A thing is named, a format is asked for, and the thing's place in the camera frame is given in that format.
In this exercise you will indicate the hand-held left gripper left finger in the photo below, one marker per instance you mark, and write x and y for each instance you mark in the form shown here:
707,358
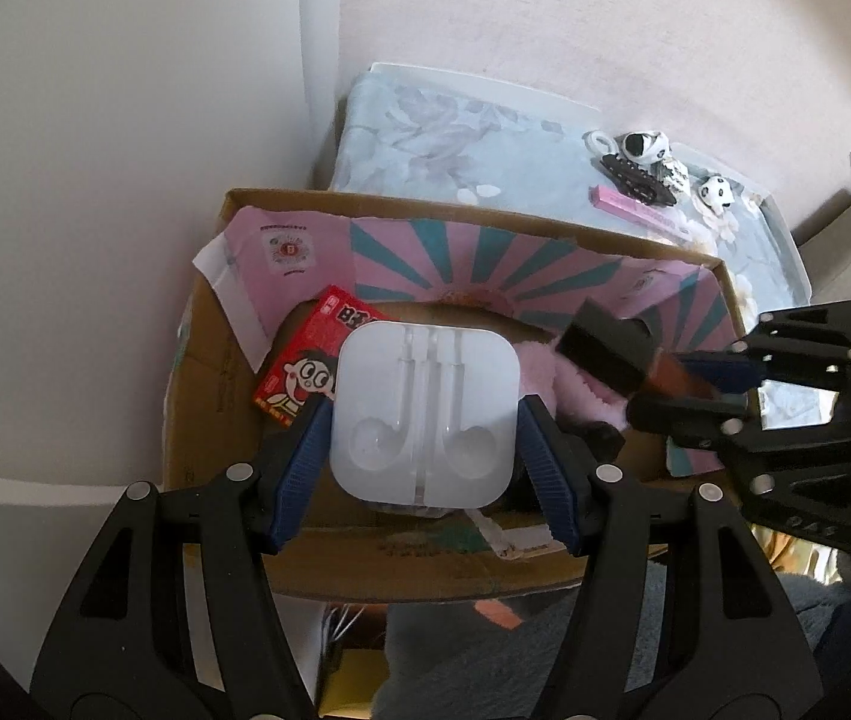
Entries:
304,465

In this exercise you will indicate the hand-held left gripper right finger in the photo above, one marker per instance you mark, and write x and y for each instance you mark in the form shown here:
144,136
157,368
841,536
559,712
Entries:
549,476

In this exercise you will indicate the long pink box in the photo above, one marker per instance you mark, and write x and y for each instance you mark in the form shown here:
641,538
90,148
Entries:
642,210

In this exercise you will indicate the beige headboard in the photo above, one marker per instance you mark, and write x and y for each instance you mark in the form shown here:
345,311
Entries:
830,240

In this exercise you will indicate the grey fleece cloth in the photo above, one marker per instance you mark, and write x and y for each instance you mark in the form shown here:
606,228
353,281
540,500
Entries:
485,660

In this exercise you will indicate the white earphone case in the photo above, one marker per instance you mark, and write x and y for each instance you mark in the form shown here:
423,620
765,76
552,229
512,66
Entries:
425,420

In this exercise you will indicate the blue packet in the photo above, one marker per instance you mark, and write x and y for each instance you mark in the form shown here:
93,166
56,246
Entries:
695,459

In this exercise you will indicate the brown cardboard box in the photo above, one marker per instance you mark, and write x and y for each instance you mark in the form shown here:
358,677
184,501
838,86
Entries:
395,559

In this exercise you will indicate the red milk carton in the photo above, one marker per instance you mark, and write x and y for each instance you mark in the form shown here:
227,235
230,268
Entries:
305,367

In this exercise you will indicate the floral tablecloth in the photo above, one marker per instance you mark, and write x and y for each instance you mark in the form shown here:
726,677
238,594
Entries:
470,142

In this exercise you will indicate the white flower hair accessory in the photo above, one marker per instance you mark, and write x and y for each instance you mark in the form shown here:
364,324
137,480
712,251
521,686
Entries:
725,223

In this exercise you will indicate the pink fluffy headband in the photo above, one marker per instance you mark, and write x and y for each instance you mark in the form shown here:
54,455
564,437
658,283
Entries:
579,390

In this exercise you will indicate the yellow box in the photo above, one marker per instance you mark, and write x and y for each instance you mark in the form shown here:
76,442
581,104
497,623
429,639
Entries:
346,682

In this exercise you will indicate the panda plush toy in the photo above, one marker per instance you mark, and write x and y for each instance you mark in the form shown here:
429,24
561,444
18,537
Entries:
646,144

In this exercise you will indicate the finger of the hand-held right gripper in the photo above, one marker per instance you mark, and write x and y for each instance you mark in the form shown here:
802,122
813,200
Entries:
721,371
687,416

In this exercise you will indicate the pink printed paper liner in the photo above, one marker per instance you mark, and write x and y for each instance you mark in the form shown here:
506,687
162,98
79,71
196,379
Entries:
410,255

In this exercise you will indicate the black hair claw clip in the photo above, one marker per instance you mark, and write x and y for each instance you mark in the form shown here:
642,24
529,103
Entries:
635,176

